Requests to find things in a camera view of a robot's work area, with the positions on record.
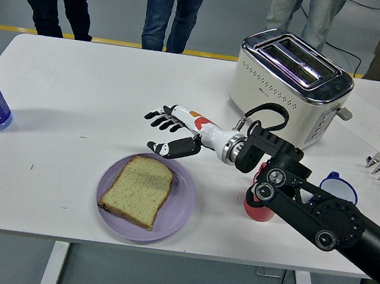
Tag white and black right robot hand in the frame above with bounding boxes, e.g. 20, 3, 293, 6
139, 100, 238, 167

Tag lilac round plate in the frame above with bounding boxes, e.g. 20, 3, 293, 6
90, 147, 201, 249

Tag cream toaster with chrome top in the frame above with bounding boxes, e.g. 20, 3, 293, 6
221, 23, 363, 163

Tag brown-crusted bread slice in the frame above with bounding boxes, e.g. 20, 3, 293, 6
95, 151, 177, 234

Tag red enamel mug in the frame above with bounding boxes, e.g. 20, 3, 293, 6
241, 159, 281, 224

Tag blue enamel mug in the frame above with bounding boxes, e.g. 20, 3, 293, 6
317, 169, 361, 205

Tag grey under-table bracket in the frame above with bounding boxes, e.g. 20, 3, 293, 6
254, 266, 286, 278

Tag black floor cable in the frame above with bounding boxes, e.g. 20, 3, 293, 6
321, 40, 366, 79

